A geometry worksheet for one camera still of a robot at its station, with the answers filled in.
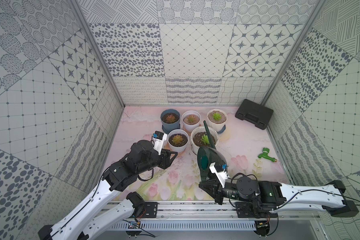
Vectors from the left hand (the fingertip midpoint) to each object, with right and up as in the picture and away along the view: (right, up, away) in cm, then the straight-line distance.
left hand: (174, 149), depth 66 cm
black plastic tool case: (+56, +18, +42) cm, 73 cm away
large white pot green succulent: (+14, +2, +24) cm, 28 cm away
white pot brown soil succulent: (+26, +13, +33) cm, 44 cm away
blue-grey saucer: (+32, +6, +39) cm, 50 cm away
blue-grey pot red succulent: (-5, +13, +33) cm, 35 cm away
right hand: (+11, -15, -4) cm, 19 cm away
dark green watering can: (+16, -4, +3) cm, 16 cm away
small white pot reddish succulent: (+9, +13, +32) cm, 36 cm away
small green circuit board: (-19, -39, +5) cm, 44 cm away
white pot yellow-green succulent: (0, +1, +23) cm, 23 cm away
